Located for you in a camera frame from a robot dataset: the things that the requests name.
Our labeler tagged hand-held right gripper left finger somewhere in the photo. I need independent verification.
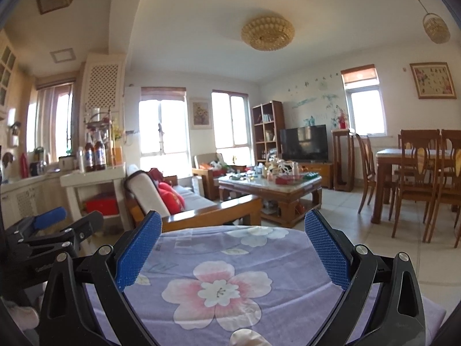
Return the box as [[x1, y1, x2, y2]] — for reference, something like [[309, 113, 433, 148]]
[[39, 209, 163, 346]]

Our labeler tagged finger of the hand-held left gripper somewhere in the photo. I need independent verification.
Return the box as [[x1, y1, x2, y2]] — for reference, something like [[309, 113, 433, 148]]
[[5, 207, 68, 246], [22, 211, 105, 264]]

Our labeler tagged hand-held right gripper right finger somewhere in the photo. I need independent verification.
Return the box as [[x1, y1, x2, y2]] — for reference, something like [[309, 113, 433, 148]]
[[304, 209, 427, 346]]

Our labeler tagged person's left hand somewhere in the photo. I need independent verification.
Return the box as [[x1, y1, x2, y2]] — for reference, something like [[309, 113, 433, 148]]
[[6, 304, 39, 332]]

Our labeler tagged person's right hand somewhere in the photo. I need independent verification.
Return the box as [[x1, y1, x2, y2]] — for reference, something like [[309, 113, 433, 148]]
[[230, 329, 269, 346]]

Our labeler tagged red box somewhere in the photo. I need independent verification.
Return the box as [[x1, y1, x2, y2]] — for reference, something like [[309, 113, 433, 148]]
[[84, 194, 119, 216]]

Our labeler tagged white kitchen counter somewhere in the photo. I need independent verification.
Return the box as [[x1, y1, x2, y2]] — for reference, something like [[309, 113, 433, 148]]
[[0, 173, 78, 231]]

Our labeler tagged purple floral tablecloth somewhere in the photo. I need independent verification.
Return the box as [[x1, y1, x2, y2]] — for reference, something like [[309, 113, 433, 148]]
[[75, 225, 447, 346]]

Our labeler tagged white side cabinet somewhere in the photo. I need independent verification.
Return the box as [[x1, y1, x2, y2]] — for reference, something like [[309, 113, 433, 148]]
[[60, 162, 130, 231]]

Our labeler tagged white cushion with black trim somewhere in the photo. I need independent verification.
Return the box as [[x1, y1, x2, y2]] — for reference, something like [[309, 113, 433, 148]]
[[124, 165, 170, 219]]

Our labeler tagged red cushion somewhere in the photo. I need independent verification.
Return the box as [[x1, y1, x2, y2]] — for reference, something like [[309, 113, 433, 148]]
[[157, 182, 186, 215]]

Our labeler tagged wooden coffee table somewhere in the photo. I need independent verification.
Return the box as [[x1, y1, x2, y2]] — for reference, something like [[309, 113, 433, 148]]
[[218, 173, 322, 228]]

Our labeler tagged wooden television cabinet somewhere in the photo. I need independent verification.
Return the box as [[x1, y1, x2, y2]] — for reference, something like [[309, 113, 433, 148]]
[[299, 161, 335, 189]]

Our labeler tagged brown glass bottle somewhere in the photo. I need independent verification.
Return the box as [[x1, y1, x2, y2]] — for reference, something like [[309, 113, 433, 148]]
[[84, 132, 96, 172], [94, 131, 107, 171]]

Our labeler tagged coffee table clutter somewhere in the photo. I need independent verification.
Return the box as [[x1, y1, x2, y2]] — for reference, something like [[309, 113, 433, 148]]
[[228, 159, 321, 185]]

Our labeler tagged balcony window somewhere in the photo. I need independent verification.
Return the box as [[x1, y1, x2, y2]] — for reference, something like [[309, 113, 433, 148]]
[[34, 83, 74, 155]]

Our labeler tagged wooden sofa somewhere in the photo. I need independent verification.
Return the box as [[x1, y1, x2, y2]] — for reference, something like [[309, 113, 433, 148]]
[[124, 164, 262, 233]]

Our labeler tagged wooden dining chair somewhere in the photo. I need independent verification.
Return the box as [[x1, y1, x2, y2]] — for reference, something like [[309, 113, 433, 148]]
[[391, 129, 442, 238], [351, 133, 379, 214], [425, 129, 461, 243]]

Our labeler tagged black television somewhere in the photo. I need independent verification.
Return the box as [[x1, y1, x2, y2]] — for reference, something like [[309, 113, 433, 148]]
[[280, 125, 329, 163]]

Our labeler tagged wooden armchair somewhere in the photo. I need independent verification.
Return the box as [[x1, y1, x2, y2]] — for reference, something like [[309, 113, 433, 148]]
[[192, 152, 245, 200]]

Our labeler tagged tall wooden plant stand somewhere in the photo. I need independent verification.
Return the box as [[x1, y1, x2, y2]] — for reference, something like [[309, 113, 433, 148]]
[[331, 129, 355, 192]]

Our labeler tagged wooden dining table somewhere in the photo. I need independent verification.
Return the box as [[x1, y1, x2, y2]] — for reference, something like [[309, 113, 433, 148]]
[[371, 148, 461, 224]]

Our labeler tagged large window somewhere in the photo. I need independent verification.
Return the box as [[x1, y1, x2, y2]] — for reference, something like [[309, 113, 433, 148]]
[[139, 87, 190, 168]]

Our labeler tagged wooden bookshelf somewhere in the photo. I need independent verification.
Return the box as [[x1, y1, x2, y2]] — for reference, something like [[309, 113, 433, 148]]
[[251, 100, 286, 163]]

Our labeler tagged small window with blind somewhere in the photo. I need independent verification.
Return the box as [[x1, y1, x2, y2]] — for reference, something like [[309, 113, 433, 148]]
[[341, 65, 388, 136]]

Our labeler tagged white lattice column cover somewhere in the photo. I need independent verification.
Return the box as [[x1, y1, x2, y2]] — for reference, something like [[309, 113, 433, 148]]
[[81, 53, 126, 116]]

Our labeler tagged small framed flower picture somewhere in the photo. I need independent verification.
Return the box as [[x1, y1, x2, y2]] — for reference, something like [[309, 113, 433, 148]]
[[190, 97, 211, 130]]

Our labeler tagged narrow window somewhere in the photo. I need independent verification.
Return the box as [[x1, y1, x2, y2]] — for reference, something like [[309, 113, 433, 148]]
[[211, 90, 251, 159]]

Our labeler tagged square ceiling vent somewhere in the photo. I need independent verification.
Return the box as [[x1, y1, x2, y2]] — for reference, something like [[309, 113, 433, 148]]
[[50, 49, 77, 64]]

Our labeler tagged large framed floral picture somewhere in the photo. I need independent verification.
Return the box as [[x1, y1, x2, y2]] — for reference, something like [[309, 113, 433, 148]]
[[409, 62, 457, 99]]

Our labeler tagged round crystal ceiling lamp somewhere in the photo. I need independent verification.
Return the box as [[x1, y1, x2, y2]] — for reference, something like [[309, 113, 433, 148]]
[[241, 12, 295, 52]]

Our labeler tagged crystal pendant lamp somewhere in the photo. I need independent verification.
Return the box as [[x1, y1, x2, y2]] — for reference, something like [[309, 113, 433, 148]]
[[412, 0, 451, 44]]

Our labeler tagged wire glass rack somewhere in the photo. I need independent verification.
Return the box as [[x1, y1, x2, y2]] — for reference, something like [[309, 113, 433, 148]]
[[84, 106, 121, 141]]

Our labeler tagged white wall boiler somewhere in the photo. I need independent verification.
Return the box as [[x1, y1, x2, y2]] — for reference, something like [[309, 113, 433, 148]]
[[123, 86, 142, 134]]

